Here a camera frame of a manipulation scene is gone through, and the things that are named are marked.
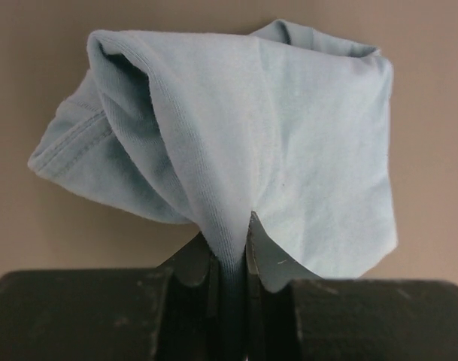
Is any light blue t-shirt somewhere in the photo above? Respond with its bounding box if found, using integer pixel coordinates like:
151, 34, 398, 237
26, 19, 398, 302

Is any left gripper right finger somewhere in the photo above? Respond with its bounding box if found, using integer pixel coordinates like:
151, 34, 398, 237
245, 215, 458, 360

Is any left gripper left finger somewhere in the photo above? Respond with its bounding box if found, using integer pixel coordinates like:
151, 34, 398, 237
0, 235, 220, 360

